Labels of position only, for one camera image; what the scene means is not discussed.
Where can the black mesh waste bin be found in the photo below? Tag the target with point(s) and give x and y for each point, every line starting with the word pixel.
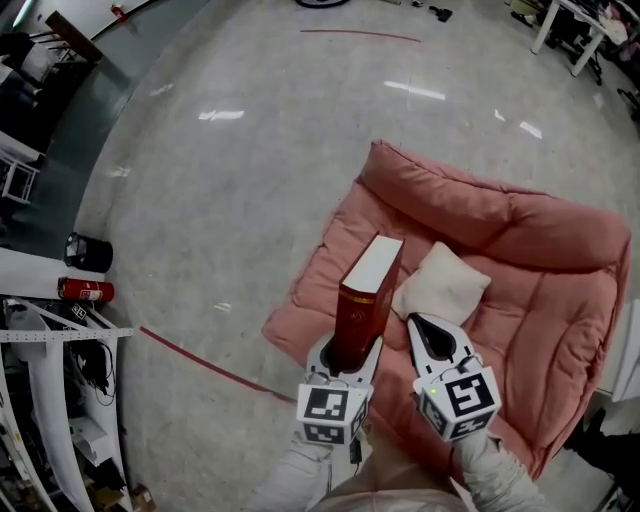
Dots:
pixel 90 252

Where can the cream pillow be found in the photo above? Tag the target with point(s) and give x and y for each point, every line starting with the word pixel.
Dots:
pixel 442 287

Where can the person's torso clothing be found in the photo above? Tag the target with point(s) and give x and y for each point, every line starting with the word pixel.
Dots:
pixel 390 485

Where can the black vacuum floor head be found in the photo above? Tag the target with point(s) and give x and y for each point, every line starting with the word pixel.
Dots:
pixel 441 14

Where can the black bag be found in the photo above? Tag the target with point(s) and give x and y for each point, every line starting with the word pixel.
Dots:
pixel 610 450

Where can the person's left forearm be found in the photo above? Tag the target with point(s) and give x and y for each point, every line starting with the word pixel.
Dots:
pixel 295 480

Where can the thick red book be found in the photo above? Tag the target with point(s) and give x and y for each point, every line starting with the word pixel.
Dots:
pixel 372 280

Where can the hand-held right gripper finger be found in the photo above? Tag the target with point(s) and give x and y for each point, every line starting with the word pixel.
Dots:
pixel 462 350
pixel 419 350

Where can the person's right forearm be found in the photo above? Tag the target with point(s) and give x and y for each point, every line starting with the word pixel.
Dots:
pixel 495 475

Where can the small red fire extinguisher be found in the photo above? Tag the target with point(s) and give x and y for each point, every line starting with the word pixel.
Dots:
pixel 119 12

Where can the dark wooden staircase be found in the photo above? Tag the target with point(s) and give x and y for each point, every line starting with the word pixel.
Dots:
pixel 60 35

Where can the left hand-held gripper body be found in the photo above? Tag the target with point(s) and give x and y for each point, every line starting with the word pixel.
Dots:
pixel 325 407

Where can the white metal shelf rack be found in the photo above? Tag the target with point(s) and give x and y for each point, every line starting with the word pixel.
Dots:
pixel 45 335

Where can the large red fire extinguisher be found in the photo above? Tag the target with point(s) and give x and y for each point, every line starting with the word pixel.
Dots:
pixel 85 290

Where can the small cardboard box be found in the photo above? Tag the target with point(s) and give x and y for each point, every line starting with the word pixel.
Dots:
pixel 142 497

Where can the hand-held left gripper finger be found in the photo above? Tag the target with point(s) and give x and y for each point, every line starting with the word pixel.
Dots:
pixel 314 360
pixel 374 362

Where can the pink cushioned chair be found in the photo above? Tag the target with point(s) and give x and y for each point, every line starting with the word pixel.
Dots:
pixel 525 280

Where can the small white side table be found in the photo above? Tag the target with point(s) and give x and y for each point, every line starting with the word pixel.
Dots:
pixel 17 175

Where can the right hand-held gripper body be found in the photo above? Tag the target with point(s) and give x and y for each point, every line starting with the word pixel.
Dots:
pixel 465 400

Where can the long white office desk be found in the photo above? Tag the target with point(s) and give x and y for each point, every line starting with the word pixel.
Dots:
pixel 565 20

